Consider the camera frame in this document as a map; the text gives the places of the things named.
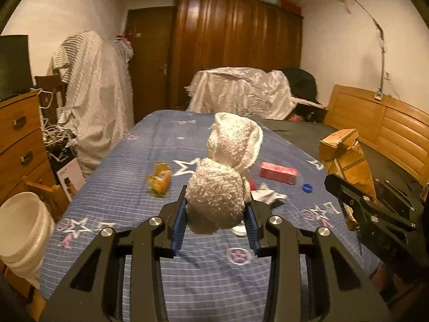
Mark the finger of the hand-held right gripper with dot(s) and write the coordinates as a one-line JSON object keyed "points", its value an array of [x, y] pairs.
{"points": [[348, 189], [398, 194]]}

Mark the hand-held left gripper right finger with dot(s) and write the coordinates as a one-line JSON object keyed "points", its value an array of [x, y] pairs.
{"points": [[251, 231]]}

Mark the white plastic bucket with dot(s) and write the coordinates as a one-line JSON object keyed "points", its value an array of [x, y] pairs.
{"points": [[20, 234]]}

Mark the white plastic sheet cover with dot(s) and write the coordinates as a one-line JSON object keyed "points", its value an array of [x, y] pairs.
{"points": [[241, 90]]}

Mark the wooden drawer dresser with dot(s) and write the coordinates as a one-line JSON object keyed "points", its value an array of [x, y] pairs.
{"points": [[20, 134]]}

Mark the red storage box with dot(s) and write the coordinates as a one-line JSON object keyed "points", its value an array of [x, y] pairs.
{"points": [[291, 7]]}

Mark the white knitted cloth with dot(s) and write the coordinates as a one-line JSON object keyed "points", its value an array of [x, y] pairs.
{"points": [[214, 191]]}

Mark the low wooden stool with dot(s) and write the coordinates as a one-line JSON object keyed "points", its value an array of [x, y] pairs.
{"points": [[47, 191]]}

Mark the black and white box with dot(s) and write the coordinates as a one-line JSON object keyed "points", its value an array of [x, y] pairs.
{"points": [[70, 181]]}

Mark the striped grey cloth cover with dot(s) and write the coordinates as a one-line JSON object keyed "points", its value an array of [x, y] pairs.
{"points": [[94, 107]]}

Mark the brown cardboard box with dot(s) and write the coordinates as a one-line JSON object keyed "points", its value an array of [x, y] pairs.
{"points": [[348, 164]]}

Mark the black clothing pile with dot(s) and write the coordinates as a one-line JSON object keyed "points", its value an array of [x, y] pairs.
{"points": [[303, 84]]}

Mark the blue bottle cap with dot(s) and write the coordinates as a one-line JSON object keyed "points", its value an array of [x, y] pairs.
{"points": [[307, 187]]}

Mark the dark wooden chair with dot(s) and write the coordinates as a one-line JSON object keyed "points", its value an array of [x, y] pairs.
{"points": [[47, 82]]}

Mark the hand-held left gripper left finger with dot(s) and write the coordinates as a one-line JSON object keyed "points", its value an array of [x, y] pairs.
{"points": [[177, 228]]}

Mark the black flat monitor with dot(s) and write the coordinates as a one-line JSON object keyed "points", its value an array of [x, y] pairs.
{"points": [[15, 63]]}

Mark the pink patterned item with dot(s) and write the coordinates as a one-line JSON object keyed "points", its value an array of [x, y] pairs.
{"points": [[296, 117]]}

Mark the blue star printed blanket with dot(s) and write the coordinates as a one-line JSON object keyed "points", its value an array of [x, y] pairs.
{"points": [[134, 174]]}

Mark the red hanging cloth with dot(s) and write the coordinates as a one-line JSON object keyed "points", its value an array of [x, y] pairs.
{"points": [[122, 38]]}

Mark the white round lid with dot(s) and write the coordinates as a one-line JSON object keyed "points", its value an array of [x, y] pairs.
{"points": [[239, 230]]}

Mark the dark nightstand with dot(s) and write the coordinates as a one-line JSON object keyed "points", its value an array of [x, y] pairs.
{"points": [[315, 112]]}

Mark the orange snack packet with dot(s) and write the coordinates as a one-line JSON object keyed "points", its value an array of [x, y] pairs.
{"points": [[160, 181]]}

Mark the dark wooden door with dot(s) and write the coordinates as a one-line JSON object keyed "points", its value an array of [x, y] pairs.
{"points": [[147, 57]]}

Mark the wooden bed headboard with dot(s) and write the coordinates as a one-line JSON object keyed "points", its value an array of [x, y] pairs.
{"points": [[395, 130]]}

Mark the brown wooden wardrobe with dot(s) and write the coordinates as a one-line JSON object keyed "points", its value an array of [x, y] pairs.
{"points": [[234, 37]]}

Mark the pink carton box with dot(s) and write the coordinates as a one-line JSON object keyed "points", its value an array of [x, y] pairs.
{"points": [[279, 173]]}

